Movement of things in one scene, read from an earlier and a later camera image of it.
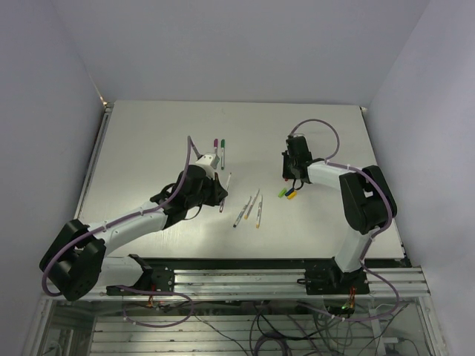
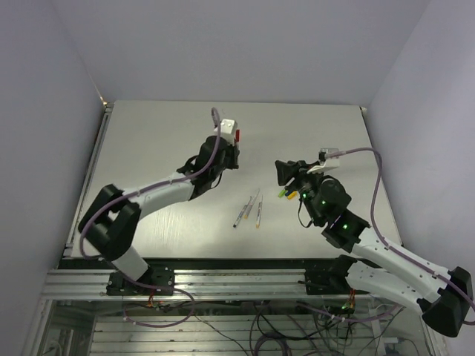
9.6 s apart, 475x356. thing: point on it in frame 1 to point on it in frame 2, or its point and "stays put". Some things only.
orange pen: (251, 205) stays put
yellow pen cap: (292, 195) stays put
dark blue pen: (234, 225) stays put
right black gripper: (285, 173) to (297, 170)
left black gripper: (218, 193) to (234, 152)
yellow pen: (259, 212) stays put
